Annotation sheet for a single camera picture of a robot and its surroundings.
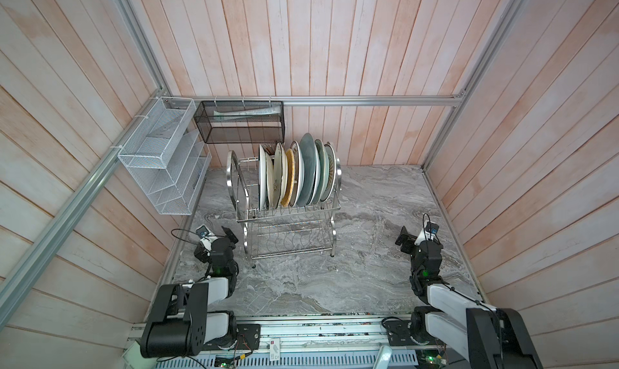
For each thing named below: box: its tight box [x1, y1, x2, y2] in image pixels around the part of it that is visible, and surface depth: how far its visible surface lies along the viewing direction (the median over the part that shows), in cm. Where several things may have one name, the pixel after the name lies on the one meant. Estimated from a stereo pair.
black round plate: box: [265, 152, 275, 211], surface depth 64 cm
